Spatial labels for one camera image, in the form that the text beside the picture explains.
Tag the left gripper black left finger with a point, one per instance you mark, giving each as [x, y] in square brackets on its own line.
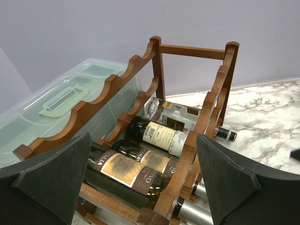
[44, 189]

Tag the green bottle white neck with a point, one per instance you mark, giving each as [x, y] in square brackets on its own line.
[124, 178]

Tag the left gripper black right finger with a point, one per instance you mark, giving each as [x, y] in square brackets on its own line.
[242, 191]

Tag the green bottle grey label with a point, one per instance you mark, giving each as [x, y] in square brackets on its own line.
[153, 159]

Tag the clear square glass bottle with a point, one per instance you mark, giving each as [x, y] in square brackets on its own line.
[173, 115]

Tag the translucent green plastic storage box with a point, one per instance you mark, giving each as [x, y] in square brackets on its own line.
[47, 111]

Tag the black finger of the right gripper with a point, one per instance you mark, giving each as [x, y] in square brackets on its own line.
[295, 154]

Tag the green bottle cream label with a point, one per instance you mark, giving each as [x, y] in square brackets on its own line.
[156, 134]

